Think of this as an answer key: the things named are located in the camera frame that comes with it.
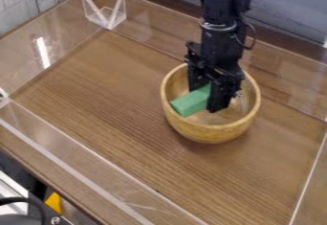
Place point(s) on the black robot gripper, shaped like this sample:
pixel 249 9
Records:
pixel 213 59

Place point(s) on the clear acrylic front wall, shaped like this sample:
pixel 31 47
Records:
pixel 106 192

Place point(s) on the green rectangular block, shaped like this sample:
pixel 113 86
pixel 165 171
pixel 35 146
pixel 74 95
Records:
pixel 193 102

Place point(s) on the clear acrylic corner bracket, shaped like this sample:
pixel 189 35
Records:
pixel 106 17

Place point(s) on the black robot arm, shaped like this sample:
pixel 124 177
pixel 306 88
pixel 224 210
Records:
pixel 222 11

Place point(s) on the brown wooden bowl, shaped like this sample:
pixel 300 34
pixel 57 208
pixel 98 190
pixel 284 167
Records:
pixel 205 127

